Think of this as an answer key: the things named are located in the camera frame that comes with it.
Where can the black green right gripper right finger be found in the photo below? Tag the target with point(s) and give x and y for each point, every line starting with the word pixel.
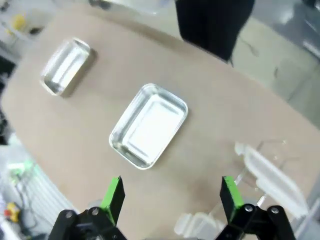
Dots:
pixel 231 195

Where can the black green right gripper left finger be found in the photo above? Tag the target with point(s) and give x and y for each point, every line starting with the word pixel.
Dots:
pixel 113 195

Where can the translucent plastic clip lid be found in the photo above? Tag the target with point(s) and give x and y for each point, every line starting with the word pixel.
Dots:
pixel 192 222
pixel 272 175

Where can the steel rectangular container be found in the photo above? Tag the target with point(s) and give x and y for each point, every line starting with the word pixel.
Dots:
pixel 63 67
pixel 150 125

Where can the yellow red emergency stop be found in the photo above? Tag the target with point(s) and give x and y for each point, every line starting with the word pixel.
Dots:
pixel 11 208

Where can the person in blue sweater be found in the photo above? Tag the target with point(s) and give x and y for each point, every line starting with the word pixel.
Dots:
pixel 210 22

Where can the yellow object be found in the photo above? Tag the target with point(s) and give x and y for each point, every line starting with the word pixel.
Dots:
pixel 18 21

